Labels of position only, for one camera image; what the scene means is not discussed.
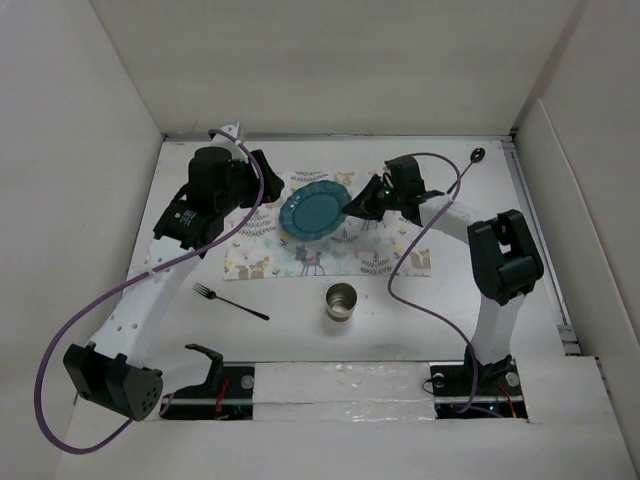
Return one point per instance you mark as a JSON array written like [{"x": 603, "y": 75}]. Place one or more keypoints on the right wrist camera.
[{"x": 402, "y": 177}]

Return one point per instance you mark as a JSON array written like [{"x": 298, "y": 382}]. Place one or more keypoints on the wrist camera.
[
  {"x": 208, "y": 173},
  {"x": 402, "y": 177}
]

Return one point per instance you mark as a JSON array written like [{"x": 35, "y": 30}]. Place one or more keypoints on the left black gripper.
[{"x": 271, "y": 184}]

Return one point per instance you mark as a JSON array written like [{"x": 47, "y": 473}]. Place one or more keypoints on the black metal fork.
[{"x": 209, "y": 294}]

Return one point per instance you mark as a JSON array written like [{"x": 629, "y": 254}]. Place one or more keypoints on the black spoon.
[{"x": 476, "y": 156}]

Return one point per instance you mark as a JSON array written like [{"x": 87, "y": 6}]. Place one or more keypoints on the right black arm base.
[{"x": 496, "y": 396}]

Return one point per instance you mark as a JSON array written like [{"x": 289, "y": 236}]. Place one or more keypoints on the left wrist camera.
[{"x": 208, "y": 173}]

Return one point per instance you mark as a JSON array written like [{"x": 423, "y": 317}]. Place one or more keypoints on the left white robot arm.
[{"x": 111, "y": 370}]

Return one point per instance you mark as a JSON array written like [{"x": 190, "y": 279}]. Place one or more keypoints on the stainless steel cup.
[{"x": 340, "y": 302}]

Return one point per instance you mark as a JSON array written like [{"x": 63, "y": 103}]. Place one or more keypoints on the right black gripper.
[{"x": 362, "y": 205}]

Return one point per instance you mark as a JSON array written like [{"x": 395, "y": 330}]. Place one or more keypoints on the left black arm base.
[{"x": 208, "y": 388}]

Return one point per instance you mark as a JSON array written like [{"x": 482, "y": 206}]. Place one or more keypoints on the teal scalloped plate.
[{"x": 314, "y": 210}]

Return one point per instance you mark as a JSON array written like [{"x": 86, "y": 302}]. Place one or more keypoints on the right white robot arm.
[{"x": 505, "y": 261}]

